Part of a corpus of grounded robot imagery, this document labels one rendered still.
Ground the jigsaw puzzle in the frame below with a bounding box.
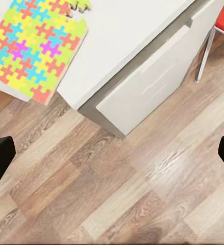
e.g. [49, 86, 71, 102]
[0, 0, 92, 105]

